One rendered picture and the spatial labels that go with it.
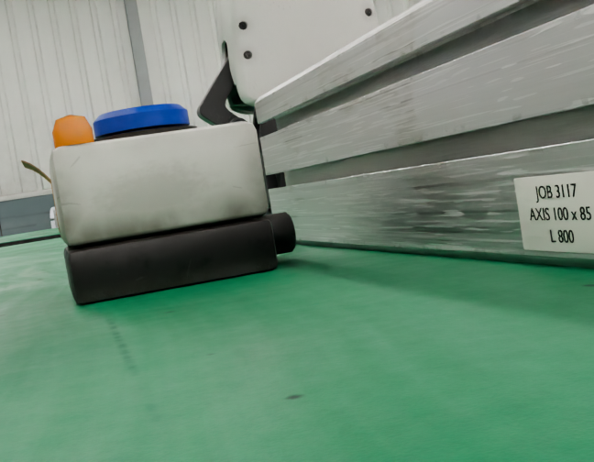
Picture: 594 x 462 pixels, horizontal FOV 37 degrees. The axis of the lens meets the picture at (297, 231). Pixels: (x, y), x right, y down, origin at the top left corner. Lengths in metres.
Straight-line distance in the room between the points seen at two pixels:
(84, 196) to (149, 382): 0.18
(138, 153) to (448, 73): 0.12
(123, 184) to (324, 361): 0.19
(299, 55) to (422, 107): 0.27
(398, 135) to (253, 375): 0.18
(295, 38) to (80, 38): 11.15
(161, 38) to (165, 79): 0.51
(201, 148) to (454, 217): 0.11
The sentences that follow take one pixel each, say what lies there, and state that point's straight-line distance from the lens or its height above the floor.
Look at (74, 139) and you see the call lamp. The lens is 0.34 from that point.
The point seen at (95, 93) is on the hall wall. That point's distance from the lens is 11.57.
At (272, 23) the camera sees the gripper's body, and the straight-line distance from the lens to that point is 0.56.
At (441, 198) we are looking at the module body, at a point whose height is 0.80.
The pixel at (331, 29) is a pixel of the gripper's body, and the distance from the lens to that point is 0.57.
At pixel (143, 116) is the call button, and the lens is 0.36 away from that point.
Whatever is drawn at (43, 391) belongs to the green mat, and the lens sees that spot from 0.18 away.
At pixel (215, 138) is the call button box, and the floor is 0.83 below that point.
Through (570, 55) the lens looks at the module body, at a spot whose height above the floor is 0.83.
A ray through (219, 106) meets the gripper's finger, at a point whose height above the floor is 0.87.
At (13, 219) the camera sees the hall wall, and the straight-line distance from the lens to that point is 11.42.
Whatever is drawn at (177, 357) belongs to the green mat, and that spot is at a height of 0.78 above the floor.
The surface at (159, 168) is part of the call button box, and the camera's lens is 0.34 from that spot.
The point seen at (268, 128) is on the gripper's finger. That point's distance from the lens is 0.56.
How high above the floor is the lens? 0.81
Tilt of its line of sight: 3 degrees down
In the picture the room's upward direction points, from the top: 9 degrees counter-clockwise
